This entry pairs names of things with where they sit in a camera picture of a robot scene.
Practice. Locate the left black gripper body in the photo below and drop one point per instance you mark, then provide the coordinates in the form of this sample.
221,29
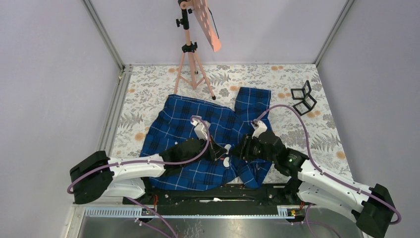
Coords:
211,150

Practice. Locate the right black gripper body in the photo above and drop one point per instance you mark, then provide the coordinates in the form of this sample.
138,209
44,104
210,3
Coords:
253,149

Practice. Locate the blue plaid shirt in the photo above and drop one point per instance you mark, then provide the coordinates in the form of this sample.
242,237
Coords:
227,126

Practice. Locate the black jewelry box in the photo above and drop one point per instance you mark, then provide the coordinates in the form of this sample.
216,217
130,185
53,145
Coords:
306,105

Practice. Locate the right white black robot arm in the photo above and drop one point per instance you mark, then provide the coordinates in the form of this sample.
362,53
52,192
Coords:
370,208

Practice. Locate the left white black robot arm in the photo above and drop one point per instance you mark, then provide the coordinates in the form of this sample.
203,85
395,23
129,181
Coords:
99,175

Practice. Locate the floral table mat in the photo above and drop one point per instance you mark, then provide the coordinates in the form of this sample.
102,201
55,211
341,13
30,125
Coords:
149,87

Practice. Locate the pink tripod stand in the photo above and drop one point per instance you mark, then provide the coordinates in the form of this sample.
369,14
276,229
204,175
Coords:
189,50

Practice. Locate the pink perforated board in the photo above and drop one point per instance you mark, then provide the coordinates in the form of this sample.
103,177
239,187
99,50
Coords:
205,20

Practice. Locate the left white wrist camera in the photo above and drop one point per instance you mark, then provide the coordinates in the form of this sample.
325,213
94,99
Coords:
200,128

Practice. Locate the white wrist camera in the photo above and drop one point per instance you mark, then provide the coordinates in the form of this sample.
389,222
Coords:
259,128
200,128

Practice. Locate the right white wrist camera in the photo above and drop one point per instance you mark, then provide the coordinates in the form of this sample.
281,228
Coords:
259,128

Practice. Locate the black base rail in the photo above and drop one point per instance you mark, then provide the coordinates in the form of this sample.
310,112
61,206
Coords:
227,200

